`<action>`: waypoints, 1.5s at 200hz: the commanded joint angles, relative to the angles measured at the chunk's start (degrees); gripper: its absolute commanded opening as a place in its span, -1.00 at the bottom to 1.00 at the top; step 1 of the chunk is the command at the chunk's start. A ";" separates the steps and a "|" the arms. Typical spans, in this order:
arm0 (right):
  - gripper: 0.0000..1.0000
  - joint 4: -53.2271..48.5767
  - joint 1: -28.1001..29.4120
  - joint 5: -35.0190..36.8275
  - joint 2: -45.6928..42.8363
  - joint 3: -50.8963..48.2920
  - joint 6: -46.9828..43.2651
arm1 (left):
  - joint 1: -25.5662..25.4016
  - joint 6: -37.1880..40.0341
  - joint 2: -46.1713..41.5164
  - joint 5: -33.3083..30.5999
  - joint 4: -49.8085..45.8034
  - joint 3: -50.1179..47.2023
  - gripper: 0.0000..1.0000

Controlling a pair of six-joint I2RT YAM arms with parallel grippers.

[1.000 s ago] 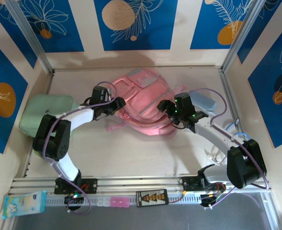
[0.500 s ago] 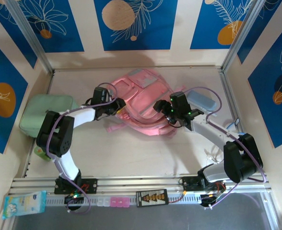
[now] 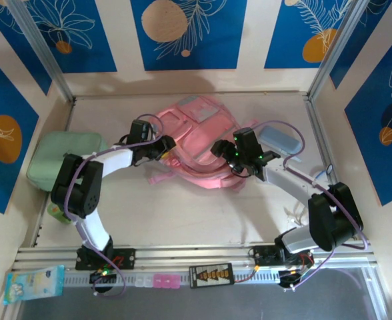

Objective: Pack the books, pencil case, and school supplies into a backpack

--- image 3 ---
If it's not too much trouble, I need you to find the blue wet wipes packet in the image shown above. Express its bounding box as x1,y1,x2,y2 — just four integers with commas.
3,265,66,307

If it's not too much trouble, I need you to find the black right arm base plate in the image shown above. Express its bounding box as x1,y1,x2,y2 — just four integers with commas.
251,245,314,267

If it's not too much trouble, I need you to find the mint green fabric case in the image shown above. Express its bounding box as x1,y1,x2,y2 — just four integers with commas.
27,131,109,193

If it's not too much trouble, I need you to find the black controller board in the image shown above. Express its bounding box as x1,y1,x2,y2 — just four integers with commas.
278,269,306,287
89,269,119,285

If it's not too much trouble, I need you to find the pink plastic clip box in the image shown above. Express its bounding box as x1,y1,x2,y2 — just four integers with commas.
152,273,180,289

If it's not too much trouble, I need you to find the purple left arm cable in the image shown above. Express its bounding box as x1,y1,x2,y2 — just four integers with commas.
63,113,165,298

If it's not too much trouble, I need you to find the clear plastic clip box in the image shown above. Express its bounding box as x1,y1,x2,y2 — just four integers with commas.
134,273,154,288

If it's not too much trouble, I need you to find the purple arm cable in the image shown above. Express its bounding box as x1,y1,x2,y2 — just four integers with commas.
63,113,165,298
249,119,370,293

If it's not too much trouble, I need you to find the pink backpack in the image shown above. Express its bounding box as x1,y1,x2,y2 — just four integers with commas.
147,95,261,193

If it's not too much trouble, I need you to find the aluminium mounting rail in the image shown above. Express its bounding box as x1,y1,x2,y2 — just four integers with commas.
12,245,379,271

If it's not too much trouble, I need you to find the orange power wire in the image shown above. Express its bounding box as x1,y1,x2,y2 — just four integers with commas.
233,265,261,283

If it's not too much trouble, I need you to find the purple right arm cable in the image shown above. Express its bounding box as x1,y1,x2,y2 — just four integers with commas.
249,119,370,293

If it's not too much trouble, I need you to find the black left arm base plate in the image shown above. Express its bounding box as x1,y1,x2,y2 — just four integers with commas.
75,248,137,271

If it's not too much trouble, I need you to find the blue cable ring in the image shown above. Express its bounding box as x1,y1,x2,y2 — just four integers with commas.
315,164,334,183

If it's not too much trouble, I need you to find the grey blue glasses case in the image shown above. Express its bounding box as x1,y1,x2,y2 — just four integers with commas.
259,124,302,163

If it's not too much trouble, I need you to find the small green bottle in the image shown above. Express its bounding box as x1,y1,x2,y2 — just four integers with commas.
47,202,71,225

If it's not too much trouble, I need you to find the aluminium frame post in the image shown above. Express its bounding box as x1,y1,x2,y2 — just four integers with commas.
307,0,367,101
7,0,75,103

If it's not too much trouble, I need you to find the black charging board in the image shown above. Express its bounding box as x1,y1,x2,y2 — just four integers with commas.
188,262,235,289

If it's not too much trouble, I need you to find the aluminium side rail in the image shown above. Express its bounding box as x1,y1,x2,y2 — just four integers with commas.
31,98,77,248
304,95,357,243

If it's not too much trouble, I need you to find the white slotted cable duct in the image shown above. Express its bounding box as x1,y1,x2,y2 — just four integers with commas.
62,269,281,288

